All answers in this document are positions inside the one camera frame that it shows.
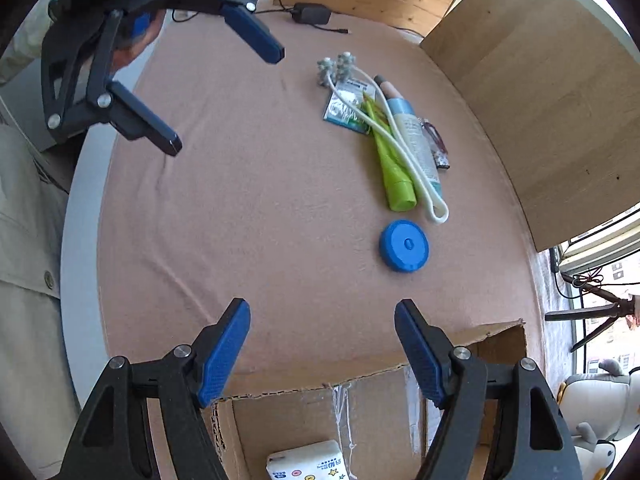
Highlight blue round tape measure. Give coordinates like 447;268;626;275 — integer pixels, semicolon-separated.
379;219;430;273

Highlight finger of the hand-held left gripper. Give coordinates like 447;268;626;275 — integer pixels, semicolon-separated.
42;10;183;157
162;0;286;65

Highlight small penguin plush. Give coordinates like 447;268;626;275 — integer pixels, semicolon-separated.
572;422;618;480

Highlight floss pick packet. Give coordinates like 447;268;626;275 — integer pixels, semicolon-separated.
322;79;375;134

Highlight person's beige jacket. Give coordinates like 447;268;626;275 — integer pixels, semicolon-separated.
0;30;83;480

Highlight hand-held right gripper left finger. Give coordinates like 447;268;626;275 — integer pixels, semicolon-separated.
60;298;252;480

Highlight black power cord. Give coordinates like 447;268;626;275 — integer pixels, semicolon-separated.
172;0;296;23

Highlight white tissue pack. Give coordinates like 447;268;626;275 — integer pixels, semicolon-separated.
266;439;349;480

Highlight person's left hand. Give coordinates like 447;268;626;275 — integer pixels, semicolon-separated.
112;7;166;81

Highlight white bottle blue cap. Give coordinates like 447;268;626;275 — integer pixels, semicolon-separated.
385;97;444;200

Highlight white window frame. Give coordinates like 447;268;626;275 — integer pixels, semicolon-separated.
550;200;640;361

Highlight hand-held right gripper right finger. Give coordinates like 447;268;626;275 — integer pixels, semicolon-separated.
394;299;583;480

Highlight white checkered cloth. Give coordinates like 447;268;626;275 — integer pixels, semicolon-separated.
530;247;576;386

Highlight white roller massager grey balls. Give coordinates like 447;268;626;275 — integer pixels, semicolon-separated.
316;51;449;225

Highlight cardboard box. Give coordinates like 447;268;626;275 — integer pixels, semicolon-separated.
210;317;528;480

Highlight pink bottle grey cap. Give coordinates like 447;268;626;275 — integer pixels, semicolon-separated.
374;74;403;102

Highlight pink blanket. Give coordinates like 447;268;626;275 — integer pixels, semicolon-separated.
96;9;547;480

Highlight green tube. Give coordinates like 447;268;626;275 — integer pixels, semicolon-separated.
366;91;417;212

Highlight large penguin plush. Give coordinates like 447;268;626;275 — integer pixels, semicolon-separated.
557;357;640;443

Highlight light wooden board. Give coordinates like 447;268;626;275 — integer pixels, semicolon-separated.
420;0;640;253

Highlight black tripod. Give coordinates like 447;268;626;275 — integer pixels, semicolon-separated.
544;272;640;352

